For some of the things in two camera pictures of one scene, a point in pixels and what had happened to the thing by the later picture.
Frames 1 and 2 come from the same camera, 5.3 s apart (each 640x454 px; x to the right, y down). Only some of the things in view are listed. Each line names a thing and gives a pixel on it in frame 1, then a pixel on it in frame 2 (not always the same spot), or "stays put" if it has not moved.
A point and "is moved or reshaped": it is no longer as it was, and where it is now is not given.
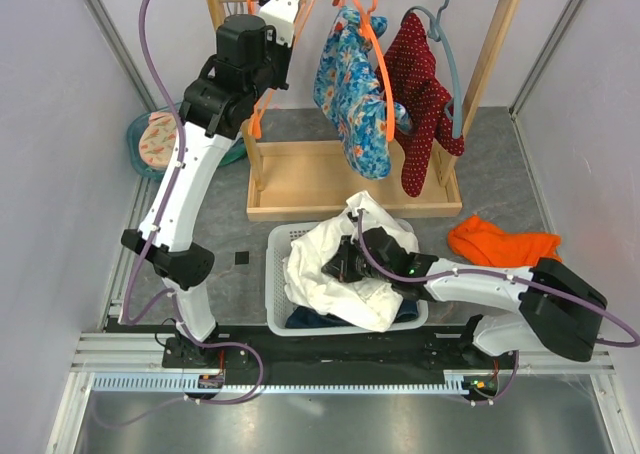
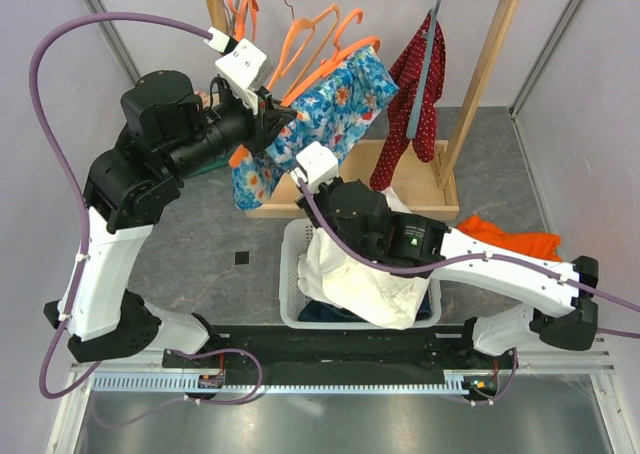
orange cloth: x=480 y=242 stays put
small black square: x=242 y=257 stays put
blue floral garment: x=350 y=89 to x=339 y=110
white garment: x=368 y=303 is moved or reshaped
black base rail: x=446 y=349 stays put
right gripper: x=339 y=266 to x=324 y=188
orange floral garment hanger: x=366 y=21 to x=239 y=153
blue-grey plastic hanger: x=453 y=107 to x=433 y=15
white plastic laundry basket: x=280 y=238 to x=294 y=241
